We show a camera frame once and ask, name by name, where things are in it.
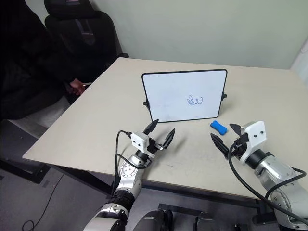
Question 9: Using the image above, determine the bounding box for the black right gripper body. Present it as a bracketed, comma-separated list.
[230, 132, 250, 161]

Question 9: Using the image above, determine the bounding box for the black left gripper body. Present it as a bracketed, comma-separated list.
[143, 134, 167, 160]

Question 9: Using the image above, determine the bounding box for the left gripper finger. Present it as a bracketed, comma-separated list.
[160, 128, 176, 151]
[142, 119, 160, 136]

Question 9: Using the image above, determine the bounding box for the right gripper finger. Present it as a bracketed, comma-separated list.
[210, 132, 230, 159]
[229, 123, 243, 138]

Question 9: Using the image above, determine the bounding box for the blue bone-shaped eraser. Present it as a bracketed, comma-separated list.
[209, 120, 228, 136]

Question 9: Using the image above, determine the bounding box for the bystander bare hand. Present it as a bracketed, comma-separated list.
[69, 78, 87, 96]

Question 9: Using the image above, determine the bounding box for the small black-framed whiteboard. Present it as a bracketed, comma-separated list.
[141, 69, 228, 124]

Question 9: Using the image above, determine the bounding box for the dark rounded shape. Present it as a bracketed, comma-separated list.
[133, 208, 174, 231]
[193, 211, 218, 231]

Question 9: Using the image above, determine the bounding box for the black office chair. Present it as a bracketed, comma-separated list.
[44, 0, 130, 81]

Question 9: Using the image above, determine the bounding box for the person in black clothing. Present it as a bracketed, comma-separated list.
[0, 0, 85, 121]

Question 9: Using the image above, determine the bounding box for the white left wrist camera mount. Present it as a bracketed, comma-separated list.
[131, 131, 150, 153]

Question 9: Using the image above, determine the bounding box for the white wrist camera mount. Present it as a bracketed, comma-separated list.
[240, 120, 268, 165]
[131, 131, 150, 153]

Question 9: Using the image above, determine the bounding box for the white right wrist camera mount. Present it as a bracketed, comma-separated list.
[240, 120, 268, 165]

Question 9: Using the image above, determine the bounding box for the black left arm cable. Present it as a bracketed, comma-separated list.
[111, 130, 151, 198]

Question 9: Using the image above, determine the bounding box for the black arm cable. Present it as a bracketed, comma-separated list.
[111, 130, 151, 198]
[228, 141, 308, 227]

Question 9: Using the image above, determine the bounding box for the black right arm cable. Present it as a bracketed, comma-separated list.
[228, 141, 308, 227]

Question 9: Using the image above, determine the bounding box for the thin black floor cable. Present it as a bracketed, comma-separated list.
[22, 172, 66, 231]

